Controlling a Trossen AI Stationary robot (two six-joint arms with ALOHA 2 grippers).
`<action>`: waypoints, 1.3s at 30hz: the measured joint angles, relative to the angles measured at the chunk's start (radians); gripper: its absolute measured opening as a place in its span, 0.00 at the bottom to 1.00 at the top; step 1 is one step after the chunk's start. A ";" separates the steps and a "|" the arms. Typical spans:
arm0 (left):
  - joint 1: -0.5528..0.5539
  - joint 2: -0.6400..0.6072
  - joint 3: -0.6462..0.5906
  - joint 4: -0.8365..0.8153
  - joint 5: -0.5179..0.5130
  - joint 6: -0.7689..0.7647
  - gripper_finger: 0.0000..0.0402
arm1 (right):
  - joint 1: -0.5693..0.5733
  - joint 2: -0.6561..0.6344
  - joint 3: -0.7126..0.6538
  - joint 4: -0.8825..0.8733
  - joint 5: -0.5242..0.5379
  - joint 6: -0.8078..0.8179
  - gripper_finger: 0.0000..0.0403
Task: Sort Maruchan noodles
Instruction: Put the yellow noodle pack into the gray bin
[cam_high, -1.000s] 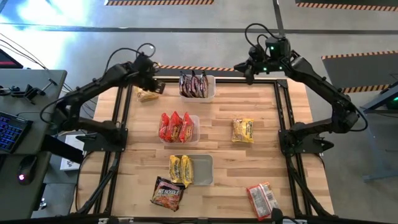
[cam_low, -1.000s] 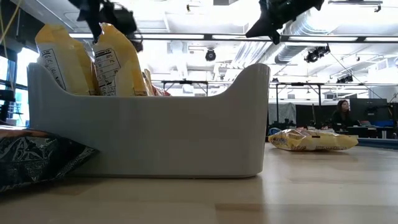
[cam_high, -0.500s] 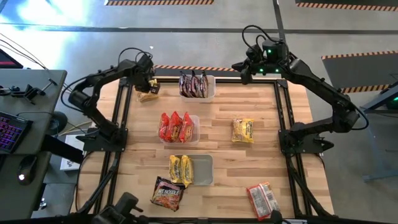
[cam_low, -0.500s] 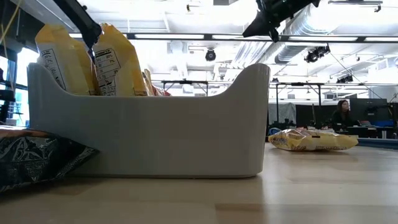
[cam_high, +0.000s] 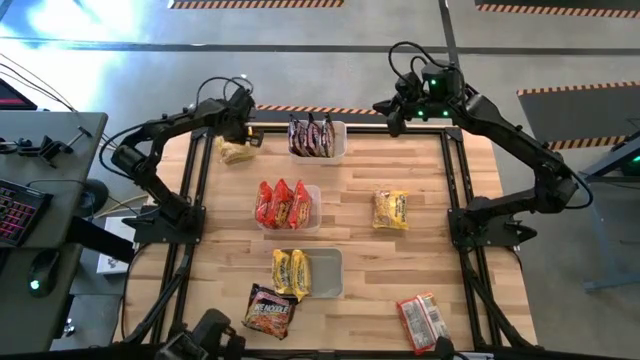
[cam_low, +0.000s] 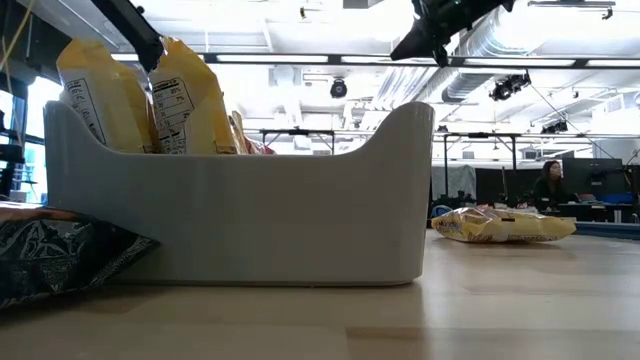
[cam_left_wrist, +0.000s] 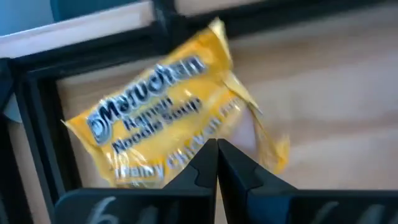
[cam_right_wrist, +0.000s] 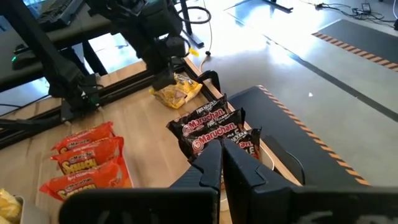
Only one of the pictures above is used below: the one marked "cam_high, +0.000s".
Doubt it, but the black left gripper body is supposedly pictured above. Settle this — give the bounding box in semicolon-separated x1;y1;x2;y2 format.
218;87;260;145

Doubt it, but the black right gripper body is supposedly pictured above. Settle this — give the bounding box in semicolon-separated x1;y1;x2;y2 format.
392;71;432;124

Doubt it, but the black ramen packet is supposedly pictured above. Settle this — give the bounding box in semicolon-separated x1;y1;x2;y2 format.
242;283;301;341
288;115;304;157

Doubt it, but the orange red ramen packet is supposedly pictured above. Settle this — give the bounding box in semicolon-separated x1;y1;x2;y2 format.
254;180;275;225

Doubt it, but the yellow creamy chicken ramen packet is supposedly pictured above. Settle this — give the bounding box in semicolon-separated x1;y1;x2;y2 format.
372;188;410;231

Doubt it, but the white plastic bin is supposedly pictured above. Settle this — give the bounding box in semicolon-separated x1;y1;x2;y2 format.
288;119;349;166

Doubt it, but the hazard striped black floor mat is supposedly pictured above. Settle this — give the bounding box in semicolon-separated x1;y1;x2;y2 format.
473;0;640;20
516;80;640;152
167;0;346;10
249;102;386;124

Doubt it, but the clear plastic bin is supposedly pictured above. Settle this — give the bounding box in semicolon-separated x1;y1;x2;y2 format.
255;183;323;235

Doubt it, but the pale grey plastic bin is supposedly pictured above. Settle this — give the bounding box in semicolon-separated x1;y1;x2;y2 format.
272;247;345;300

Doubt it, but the black round stool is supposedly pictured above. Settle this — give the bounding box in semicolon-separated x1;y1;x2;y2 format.
74;178;110;220

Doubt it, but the black flat bar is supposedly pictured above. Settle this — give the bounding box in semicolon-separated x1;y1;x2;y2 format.
66;215;137;265

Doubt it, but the white box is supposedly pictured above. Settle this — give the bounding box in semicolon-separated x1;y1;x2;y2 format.
96;216;137;276

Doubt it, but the black clamp device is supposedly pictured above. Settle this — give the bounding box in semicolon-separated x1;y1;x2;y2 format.
0;133;75;169

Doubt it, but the black monitor red glow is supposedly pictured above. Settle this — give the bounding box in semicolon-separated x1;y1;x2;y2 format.
0;78;39;112

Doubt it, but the small black object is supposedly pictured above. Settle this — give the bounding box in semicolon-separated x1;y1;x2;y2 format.
433;336;454;360

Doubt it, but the black device green light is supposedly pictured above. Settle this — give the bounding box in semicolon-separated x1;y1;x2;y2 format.
619;144;640;176

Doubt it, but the black backlit keyboard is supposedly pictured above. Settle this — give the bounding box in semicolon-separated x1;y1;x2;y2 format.
0;178;53;249

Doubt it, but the black computer mouse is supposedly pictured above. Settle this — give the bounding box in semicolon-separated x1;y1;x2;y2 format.
27;249;62;299

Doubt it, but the dark grey desk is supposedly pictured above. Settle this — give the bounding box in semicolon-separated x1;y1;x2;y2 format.
0;110;109;357

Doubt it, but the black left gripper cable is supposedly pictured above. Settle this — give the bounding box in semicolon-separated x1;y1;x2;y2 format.
194;74;256;109

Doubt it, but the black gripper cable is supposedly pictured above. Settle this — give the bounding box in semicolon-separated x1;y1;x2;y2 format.
388;41;452;82
194;74;256;109

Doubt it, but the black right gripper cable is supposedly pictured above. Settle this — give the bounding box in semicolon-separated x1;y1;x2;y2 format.
388;41;452;82

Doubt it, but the black metal table frame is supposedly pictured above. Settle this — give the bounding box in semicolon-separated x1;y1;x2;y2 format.
113;122;540;352

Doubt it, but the yellow cable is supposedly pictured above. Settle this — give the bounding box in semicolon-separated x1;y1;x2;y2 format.
92;193;151;220

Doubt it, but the blue grey desk frame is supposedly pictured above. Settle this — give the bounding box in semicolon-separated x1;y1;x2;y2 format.
558;132;640;294

